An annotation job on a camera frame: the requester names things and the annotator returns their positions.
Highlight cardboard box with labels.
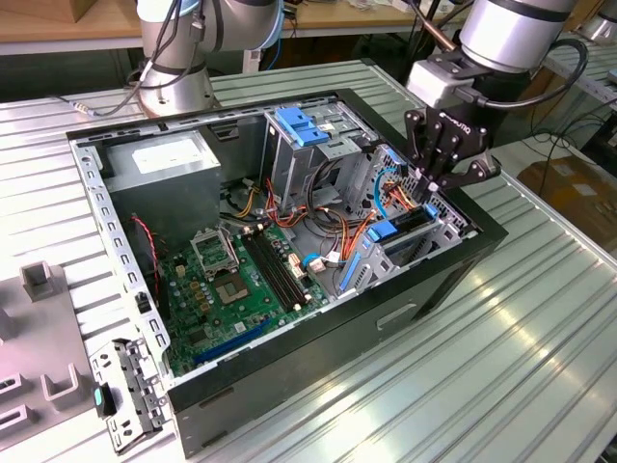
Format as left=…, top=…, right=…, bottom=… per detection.
left=518, top=153, right=617, bottom=252

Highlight orange power wire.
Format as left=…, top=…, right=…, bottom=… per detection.
left=378, top=178, right=428, bottom=213

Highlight grey metal drive cage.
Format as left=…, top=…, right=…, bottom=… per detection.
left=259, top=98, right=382, bottom=213

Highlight metal socket cover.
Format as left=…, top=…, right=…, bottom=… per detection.
left=190, top=226, right=240, bottom=279

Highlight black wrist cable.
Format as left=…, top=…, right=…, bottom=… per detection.
left=462, top=37, right=590, bottom=110

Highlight wooden desk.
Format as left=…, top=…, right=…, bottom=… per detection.
left=0, top=0, right=577, bottom=57

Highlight black open PC case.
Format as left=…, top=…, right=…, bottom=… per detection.
left=65, top=87, right=510, bottom=459

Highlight yellow black power wires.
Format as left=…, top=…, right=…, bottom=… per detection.
left=226, top=177, right=264, bottom=221

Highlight orange red wire bundle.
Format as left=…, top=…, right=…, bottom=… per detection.
left=264, top=190, right=377, bottom=264

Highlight white low table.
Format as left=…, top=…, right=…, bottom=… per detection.
left=484, top=132, right=587, bottom=179

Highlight black latch with teal tab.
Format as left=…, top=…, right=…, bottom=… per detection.
left=91, top=383, right=120, bottom=419

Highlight hard disk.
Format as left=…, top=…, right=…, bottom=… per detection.
left=338, top=203, right=440, bottom=292

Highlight CPU socket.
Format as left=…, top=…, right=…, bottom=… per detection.
left=214, top=272, right=252, bottom=305

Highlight green motherboard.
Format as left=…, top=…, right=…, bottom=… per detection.
left=156, top=224, right=334, bottom=380

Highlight white box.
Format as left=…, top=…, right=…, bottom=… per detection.
left=392, top=0, right=457, bottom=14

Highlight metal slot retention bracket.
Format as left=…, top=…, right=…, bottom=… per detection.
left=89, top=337, right=170, bottom=454

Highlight black dangling cable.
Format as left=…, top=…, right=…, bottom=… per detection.
left=60, top=0, right=203, bottom=118

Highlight blue plastic drive bracket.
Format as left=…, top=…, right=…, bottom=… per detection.
left=274, top=106, right=332, bottom=150

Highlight grey power supply unit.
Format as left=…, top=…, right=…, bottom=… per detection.
left=101, top=129, right=223, bottom=252

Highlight blue data wire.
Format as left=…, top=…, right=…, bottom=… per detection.
left=372, top=149, right=406, bottom=222

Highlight blue expansion slot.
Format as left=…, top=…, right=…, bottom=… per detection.
left=192, top=318, right=272, bottom=368

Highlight red black fan wire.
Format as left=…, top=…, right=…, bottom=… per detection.
left=130, top=215, right=163, bottom=290

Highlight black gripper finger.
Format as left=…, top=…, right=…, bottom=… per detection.
left=429, top=137, right=489, bottom=193
left=403, top=110, right=447, bottom=202

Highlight small cardboard box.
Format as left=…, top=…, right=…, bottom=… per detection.
left=67, top=0, right=100, bottom=24

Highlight grey parts rack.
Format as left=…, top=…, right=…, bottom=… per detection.
left=0, top=259, right=110, bottom=463

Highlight black RAM slot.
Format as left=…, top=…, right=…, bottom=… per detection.
left=250, top=227, right=308, bottom=305
left=243, top=230, right=303, bottom=310
left=256, top=224, right=313, bottom=301
left=239, top=231, right=296, bottom=313

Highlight grey metal disk bay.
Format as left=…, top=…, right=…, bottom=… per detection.
left=335, top=202, right=478, bottom=298

